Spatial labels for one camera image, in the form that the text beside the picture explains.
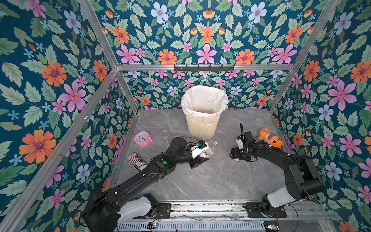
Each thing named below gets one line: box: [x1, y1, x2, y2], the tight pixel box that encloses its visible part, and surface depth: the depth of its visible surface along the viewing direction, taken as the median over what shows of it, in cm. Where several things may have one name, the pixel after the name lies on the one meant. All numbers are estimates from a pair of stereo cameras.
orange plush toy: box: [256, 127, 285, 150], surface depth 95 cm
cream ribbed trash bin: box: [185, 113, 222, 140], surface depth 89 cm
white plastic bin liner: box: [180, 85, 230, 117], surface depth 95 cm
